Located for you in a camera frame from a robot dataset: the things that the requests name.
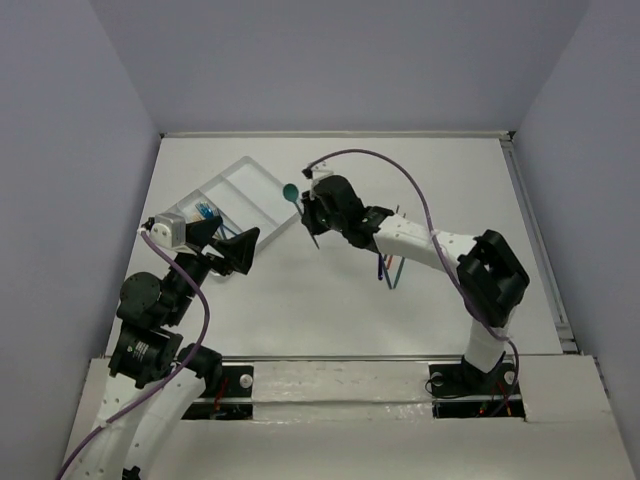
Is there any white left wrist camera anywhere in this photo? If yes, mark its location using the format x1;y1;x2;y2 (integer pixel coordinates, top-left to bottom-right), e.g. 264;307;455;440
141;212;186;250

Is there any green plastic knife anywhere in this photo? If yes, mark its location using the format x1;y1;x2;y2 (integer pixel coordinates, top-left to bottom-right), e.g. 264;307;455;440
391;257;406;289

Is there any blue plastic knife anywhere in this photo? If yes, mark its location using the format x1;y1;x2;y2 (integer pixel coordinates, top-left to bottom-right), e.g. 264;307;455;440
383;255;393;290

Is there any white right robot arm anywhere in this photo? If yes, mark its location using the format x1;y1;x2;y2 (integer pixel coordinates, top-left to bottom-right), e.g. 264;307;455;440
302;169;530;392

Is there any dark purple plastic spoon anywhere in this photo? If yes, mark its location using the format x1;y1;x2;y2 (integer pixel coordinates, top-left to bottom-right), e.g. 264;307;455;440
377;254;385;281

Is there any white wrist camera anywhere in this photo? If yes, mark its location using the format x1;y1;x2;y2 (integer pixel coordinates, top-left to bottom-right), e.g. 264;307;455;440
141;212;186;250
302;161;335;192

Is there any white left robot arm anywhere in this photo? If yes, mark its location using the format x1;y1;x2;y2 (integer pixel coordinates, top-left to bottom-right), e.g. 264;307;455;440
57;214;260;479

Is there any teal plastic spoon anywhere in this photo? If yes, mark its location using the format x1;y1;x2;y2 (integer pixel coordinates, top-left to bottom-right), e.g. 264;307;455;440
282;183;320;249

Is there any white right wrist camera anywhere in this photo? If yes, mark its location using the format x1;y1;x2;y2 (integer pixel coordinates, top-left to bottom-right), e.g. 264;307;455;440
302;161;335;192

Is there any clear divided utensil tray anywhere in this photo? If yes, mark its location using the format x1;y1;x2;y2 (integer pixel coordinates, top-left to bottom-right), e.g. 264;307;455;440
168;156;299;257

